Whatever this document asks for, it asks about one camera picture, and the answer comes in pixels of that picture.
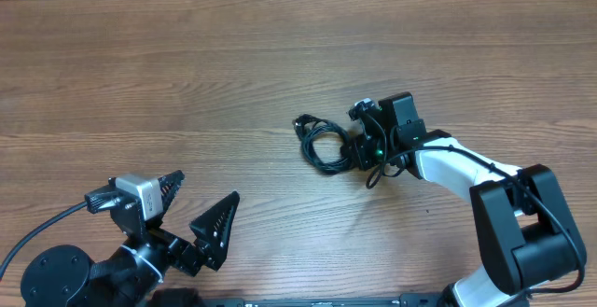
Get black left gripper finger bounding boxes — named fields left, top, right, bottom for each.
left=159, top=170, right=185, bottom=212
left=189, top=191, right=240, bottom=271

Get black cable bundle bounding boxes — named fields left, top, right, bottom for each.
left=292, top=113, right=355, bottom=175

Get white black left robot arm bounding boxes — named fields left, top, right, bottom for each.
left=21, top=171, right=240, bottom=306

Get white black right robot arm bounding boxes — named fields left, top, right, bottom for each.
left=342, top=92, right=587, bottom=306

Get black right camera cable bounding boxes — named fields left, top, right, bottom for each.
left=363, top=110, right=587, bottom=295

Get black camera cable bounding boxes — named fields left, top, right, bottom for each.
left=363, top=110, right=587, bottom=295
left=0, top=199, right=90, bottom=280

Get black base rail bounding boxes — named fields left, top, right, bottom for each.
left=201, top=293, right=441, bottom=307

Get black left camera cable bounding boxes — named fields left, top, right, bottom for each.
left=0, top=199, right=90, bottom=280

